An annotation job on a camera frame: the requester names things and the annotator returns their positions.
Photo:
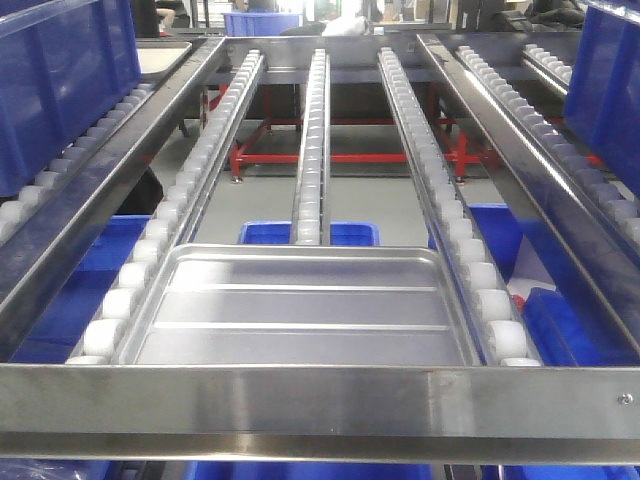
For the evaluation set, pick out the silver metal tray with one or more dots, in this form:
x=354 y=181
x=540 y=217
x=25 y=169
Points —
x=287 y=305

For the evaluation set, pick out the far right roller track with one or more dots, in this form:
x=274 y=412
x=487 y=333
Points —
x=624 y=213

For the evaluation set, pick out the middle white roller track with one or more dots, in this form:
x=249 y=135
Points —
x=310 y=213

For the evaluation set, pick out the blue bin lower left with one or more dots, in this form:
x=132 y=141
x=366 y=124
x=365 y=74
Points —
x=61 y=326

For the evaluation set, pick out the blue bin lower right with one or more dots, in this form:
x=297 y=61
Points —
x=521 y=302

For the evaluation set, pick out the small blue bin below centre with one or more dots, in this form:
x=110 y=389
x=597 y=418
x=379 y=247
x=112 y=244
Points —
x=278 y=232

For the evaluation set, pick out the blue bin upper right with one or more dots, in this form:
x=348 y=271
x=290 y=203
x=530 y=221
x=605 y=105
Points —
x=602 y=105

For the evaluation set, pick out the red metal floor frame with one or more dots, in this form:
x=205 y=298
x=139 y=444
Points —
x=363 y=135

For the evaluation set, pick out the blue bin upper left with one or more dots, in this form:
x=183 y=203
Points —
x=64 y=64

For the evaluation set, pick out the distant blue crate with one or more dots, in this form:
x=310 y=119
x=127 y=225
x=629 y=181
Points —
x=259 y=24

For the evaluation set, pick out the far left roller track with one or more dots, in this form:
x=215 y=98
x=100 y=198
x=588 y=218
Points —
x=17 y=210

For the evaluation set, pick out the steel flow rack frame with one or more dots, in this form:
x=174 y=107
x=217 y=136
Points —
x=450 y=414

